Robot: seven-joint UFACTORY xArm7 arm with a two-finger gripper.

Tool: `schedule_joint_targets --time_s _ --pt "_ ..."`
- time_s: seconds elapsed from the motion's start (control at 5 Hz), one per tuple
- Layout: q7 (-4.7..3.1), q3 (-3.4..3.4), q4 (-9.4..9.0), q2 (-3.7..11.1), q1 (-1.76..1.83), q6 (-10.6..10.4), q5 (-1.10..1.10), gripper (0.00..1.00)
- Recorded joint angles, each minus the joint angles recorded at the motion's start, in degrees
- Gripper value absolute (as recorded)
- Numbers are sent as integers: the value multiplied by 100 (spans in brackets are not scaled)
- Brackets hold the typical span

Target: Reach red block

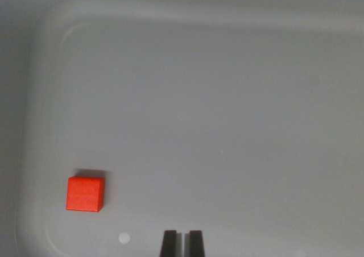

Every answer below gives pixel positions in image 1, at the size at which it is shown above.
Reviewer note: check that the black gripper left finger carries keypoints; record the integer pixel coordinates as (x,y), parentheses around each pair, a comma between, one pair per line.
(169,244)

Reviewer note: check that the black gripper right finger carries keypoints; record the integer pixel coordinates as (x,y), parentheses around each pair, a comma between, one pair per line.
(196,244)

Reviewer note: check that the red cube block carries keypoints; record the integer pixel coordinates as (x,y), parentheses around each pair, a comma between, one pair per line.
(84,194)

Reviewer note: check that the white plastic bin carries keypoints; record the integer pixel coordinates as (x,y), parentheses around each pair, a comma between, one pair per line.
(199,97)

